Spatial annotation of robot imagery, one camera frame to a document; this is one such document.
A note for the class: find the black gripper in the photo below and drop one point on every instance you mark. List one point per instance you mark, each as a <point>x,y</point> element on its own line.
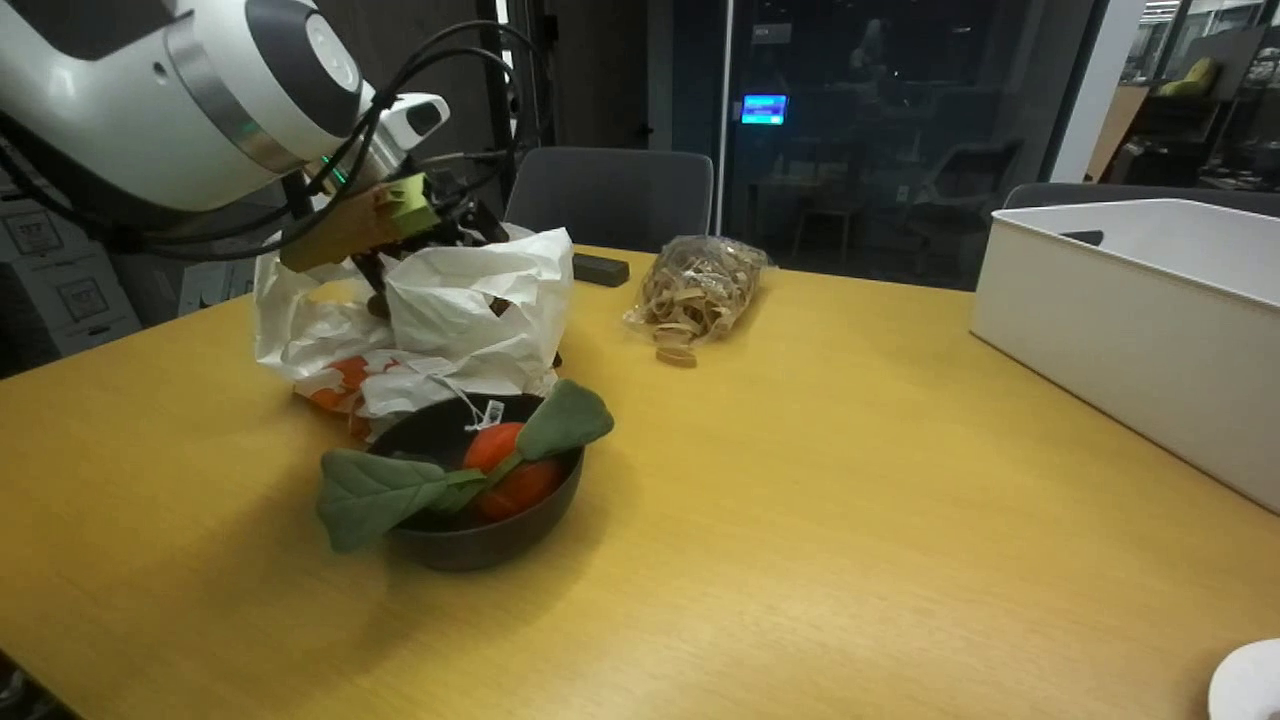
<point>462,228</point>

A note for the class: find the white plastic bag red logo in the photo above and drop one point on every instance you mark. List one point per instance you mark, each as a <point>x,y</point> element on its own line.
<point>464,313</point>

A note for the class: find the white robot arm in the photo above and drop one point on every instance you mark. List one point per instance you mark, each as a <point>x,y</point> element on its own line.
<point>146,102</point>

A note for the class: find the black round bowl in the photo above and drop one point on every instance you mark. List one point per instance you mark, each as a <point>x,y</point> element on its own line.
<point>485,540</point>

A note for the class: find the small black flat case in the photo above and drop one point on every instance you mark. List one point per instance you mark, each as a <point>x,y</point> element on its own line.
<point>601,270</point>

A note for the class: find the grey office chair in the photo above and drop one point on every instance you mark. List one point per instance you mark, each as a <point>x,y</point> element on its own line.
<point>623,193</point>

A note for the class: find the clear bag of wooden pieces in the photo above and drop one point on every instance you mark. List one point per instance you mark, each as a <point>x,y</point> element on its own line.
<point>698,295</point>

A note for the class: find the glowing blue screen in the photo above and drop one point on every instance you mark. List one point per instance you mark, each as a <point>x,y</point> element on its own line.
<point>764,108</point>

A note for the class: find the stacked cardboard boxes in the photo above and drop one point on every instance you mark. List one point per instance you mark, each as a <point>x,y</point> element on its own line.
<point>47,263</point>

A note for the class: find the large white rectangular bin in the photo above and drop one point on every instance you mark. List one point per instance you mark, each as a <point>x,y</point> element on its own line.
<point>1134,334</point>

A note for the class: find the white round plate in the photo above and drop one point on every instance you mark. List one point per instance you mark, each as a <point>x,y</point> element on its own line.
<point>1253,685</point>

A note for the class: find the tan wrist camera box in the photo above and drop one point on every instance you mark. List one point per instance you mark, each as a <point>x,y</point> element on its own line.
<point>354,226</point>

